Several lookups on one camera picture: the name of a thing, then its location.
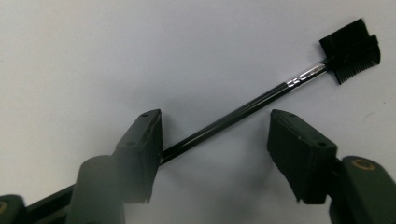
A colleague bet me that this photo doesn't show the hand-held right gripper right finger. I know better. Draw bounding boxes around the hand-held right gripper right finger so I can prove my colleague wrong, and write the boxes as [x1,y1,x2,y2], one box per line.
[266,108,339,205]

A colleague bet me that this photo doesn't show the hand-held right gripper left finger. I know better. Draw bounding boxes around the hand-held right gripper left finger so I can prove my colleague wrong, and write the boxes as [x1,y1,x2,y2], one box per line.
[113,108,163,204]

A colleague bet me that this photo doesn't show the white table mat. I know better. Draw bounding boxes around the white table mat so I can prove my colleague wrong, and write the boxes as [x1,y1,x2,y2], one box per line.
[0,0,396,224]

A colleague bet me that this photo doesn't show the black eyebrow comb brush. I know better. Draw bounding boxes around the black eyebrow comb brush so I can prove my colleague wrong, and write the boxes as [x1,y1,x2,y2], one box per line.
[160,18,381,166]

